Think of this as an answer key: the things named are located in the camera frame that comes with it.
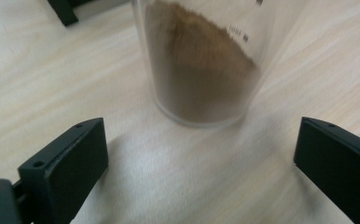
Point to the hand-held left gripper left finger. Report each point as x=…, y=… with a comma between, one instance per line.
x=66, y=168

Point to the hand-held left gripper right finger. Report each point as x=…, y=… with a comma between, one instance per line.
x=339, y=168

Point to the black metal shelf rack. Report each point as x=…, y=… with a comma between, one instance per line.
x=63, y=12

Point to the glass jar with brown powder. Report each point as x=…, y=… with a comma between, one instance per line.
x=200, y=77

